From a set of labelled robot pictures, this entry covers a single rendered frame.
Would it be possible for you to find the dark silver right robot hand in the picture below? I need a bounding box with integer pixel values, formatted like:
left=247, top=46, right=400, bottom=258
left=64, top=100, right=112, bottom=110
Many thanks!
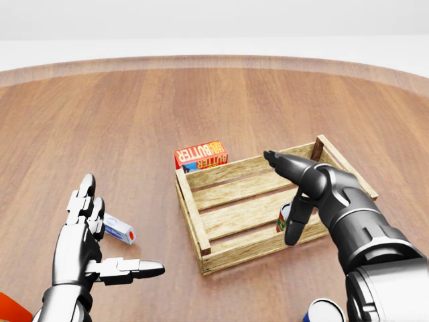
left=263, top=150, right=386, bottom=246

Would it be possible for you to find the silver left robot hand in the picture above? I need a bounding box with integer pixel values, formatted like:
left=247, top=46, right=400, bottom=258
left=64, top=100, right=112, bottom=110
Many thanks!
left=52, top=172, right=166, bottom=291

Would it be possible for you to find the wooden slat tray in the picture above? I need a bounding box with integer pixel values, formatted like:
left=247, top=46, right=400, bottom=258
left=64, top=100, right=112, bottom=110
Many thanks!
left=174, top=133, right=379, bottom=276

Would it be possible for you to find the white and blue small box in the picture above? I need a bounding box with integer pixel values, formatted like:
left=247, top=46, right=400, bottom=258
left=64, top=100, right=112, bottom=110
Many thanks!
left=102, top=213, right=137, bottom=246

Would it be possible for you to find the red and green tin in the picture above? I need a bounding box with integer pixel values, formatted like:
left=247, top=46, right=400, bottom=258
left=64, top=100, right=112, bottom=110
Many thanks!
left=275, top=202, right=293, bottom=233

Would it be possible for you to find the orange object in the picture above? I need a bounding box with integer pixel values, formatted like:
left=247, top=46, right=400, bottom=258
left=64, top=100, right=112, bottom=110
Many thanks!
left=0, top=290, right=34, bottom=322

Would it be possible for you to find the blue and white tin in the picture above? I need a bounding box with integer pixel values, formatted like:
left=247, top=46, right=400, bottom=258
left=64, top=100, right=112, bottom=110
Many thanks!
left=301, top=298, right=347, bottom=322

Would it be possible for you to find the red butter box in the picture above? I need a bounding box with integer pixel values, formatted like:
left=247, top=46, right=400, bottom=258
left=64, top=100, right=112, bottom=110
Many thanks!
left=174, top=140, right=229, bottom=174

